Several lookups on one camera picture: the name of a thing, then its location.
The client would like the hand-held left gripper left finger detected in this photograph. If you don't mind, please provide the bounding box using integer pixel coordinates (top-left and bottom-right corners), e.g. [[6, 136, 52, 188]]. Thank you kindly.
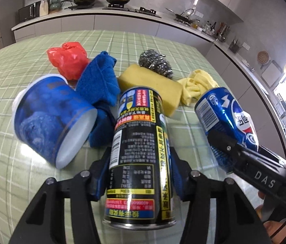
[[8, 146, 113, 244]]

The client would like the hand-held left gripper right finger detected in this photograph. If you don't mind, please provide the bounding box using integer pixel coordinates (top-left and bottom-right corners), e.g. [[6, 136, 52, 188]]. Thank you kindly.
[[170, 150, 283, 244]]

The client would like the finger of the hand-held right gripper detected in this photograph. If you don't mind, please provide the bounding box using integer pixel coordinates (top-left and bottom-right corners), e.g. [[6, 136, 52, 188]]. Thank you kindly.
[[207, 129, 286, 171], [258, 146, 284, 164]]

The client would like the blue soda can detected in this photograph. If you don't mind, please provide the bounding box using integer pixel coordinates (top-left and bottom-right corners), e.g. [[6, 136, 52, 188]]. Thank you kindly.
[[194, 87, 260, 174]]

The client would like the black spray can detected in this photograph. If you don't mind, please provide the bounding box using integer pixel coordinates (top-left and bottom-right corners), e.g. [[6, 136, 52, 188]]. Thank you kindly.
[[102, 86, 178, 228]]

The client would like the yellow sponge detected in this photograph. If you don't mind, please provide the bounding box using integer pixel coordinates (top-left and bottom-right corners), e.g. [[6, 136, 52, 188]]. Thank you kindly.
[[118, 64, 183, 117]]

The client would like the person's right hand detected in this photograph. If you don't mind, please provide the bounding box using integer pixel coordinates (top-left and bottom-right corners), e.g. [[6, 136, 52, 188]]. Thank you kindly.
[[256, 191, 286, 238]]

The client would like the yellow cloth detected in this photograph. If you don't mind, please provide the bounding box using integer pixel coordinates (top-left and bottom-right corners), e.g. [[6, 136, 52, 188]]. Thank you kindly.
[[177, 69, 220, 106]]

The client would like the blue paper cup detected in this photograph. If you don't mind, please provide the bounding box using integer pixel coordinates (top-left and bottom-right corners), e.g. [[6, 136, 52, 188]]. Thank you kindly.
[[11, 74, 98, 169]]

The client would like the grey cutting board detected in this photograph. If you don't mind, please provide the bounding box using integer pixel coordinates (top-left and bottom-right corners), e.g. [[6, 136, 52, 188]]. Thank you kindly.
[[261, 60, 283, 87]]

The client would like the round woven trivet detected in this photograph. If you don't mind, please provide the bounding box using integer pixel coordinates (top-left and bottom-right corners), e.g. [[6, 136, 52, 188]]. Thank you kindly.
[[257, 51, 269, 64]]

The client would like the dark knife block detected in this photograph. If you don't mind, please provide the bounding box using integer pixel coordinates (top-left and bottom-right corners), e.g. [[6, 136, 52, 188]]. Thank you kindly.
[[229, 38, 240, 54]]

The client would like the blue microfiber cloth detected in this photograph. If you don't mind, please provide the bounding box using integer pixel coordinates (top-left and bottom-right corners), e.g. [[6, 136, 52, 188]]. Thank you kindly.
[[76, 51, 120, 148]]

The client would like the steel wool scourer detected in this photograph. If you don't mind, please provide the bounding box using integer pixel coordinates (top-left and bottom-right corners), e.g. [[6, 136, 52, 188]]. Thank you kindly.
[[139, 51, 173, 79]]

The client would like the steel utensil holder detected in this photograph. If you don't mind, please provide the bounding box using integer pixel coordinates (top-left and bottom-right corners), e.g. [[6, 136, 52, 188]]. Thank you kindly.
[[217, 22, 230, 42]]

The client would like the green checkered tablecloth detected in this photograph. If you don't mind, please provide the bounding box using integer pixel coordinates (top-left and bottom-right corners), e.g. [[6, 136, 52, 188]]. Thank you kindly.
[[0, 30, 286, 244]]

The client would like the red plastic bag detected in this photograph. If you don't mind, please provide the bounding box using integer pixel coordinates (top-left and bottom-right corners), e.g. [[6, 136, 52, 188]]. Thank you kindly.
[[47, 41, 91, 80]]

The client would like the black gas stove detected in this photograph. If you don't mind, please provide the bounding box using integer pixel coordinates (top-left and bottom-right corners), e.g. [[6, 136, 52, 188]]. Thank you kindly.
[[102, 4, 162, 18]]

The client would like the black induction cooker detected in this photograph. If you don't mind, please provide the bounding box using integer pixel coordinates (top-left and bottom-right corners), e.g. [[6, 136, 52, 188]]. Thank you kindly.
[[68, 3, 94, 10]]

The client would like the black frying pan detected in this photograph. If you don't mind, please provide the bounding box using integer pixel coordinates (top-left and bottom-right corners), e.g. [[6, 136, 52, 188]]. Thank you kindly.
[[96, 0, 130, 5]]

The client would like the green teapot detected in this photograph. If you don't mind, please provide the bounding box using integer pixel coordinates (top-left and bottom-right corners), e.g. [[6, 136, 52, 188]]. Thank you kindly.
[[50, 0, 62, 12]]

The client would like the white jug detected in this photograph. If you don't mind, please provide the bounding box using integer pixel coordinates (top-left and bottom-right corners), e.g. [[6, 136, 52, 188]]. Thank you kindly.
[[35, 0, 49, 18]]

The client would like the black microwave oven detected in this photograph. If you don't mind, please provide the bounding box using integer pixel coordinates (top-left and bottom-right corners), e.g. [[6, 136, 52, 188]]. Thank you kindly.
[[18, 4, 35, 22]]

